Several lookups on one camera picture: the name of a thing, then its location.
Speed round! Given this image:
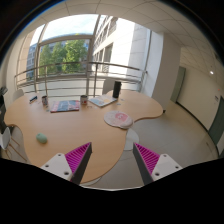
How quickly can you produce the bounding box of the mint green computer mouse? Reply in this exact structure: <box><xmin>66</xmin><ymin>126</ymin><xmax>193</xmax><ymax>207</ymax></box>
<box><xmin>36</xmin><ymin>133</ymin><xmax>47</xmax><ymax>144</ymax></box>

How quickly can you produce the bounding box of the black cylindrical speaker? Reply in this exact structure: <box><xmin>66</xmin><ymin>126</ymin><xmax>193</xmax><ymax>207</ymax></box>
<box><xmin>112</xmin><ymin>81</ymin><xmax>121</xmax><ymax>99</ymax></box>

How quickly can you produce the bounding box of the white chair behind table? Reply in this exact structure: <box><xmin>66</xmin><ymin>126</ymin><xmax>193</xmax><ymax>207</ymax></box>
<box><xmin>102</xmin><ymin>78</ymin><xmax>115</xmax><ymax>94</ymax></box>

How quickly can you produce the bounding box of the light blue open book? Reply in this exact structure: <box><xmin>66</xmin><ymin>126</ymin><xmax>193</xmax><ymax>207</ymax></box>
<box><xmin>89</xmin><ymin>94</ymin><xmax>116</xmax><ymax>107</ymax></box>

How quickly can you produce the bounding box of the red blue magazine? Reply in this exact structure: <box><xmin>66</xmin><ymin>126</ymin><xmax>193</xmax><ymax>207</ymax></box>
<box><xmin>50</xmin><ymin>100</ymin><xmax>80</xmax><ymax>113</ymax></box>

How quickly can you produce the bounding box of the white red mug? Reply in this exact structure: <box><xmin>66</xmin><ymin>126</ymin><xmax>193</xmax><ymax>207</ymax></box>
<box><xmin>80</xmin><ymin>95</ymin><xmax>88</xmax><ymax>105</ymax></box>

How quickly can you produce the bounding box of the small dark blue object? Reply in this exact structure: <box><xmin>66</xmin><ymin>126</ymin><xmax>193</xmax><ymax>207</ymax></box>
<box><xmin>29</xmin><ymin>96</ymin><xmax>38</xmax><ymax>103</ymax></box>

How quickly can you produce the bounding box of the dark patterned mug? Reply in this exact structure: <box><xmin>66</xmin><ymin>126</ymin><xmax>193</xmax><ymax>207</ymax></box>
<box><xmin>42</xmin><ymin>95</ymin><xmax>48</xmax><ymax>107</ymax></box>

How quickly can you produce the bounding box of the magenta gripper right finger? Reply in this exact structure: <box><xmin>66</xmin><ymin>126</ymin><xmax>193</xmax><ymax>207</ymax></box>
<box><xmin>133</xmin><ymin>143</ymin><xmax>182</xmax><ymax>185</ymax></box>

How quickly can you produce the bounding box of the metal window railing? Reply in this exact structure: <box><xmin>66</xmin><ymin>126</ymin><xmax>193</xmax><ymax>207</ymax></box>
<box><xmin>14</xmin><ymin>61</ymin><xmax>147</xmax><ymax>98</ymax></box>

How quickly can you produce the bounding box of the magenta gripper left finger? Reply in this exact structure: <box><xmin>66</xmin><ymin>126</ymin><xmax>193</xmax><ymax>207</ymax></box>
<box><xmin>42</xmin><ymin>143</ymin><xmax>92</xmax><ymax>185</ymax></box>

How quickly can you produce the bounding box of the white chair at left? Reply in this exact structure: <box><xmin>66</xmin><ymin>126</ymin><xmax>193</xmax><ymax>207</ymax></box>
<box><xmin>0</xmin><ymin>128</ymin><xmax>27</xmax><ymax>161</ymax></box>

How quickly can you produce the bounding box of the white round table base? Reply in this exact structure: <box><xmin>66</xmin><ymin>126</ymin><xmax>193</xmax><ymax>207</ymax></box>
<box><xmin>124</xmin><ymin>128</ymin><xmax>139</xmax><ymax>151</ymax></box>

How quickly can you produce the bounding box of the green door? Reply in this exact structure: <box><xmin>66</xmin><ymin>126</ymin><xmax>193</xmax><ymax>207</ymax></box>
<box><xmin>171</xmin><ymin>66</ymin><xmax>186</xmax><ymax>103</ymax></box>

